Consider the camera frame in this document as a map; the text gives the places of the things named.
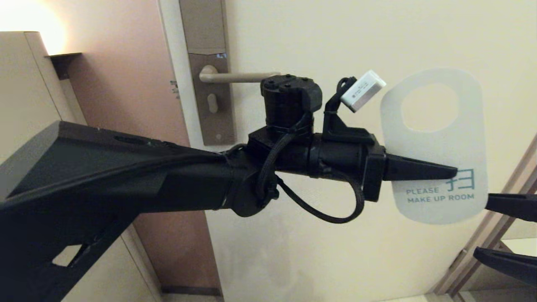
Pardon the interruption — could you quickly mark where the blue do-not-disturb door sign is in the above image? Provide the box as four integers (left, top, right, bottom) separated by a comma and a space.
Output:
380, 68, 489, 225

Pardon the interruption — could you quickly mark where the black left camera bracket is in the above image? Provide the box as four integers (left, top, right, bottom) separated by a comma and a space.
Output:
322, 77, 376, 145

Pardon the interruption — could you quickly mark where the dark baseboard strip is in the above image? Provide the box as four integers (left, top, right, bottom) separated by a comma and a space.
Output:
162, 286, 222, 297

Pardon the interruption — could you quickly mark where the white door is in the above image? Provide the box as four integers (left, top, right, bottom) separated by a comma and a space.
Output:
162, 0, 537, 302

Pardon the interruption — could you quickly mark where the thin black left gripper cable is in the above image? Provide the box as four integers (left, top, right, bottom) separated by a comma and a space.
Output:
277, 174, 365, 224

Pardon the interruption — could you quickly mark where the brown frame hinge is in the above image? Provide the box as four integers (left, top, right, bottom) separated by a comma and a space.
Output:
448, 250, 467, 271

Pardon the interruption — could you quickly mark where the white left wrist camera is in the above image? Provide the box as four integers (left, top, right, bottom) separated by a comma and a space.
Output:
341, 70, 386, 113

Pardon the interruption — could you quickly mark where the brown closet door frame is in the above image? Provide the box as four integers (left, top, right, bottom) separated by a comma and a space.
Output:
434, 134, 537, 299

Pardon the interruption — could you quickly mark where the beige metal door handle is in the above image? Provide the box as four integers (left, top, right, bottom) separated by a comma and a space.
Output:
199, 65, 281, 83

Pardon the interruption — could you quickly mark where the brown door lock plate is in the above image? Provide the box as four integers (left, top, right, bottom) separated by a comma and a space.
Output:
179, 0, 236, 146

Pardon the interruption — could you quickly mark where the dark wall lamp bracket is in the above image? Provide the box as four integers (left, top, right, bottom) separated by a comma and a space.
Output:
50, 52, 83, 80

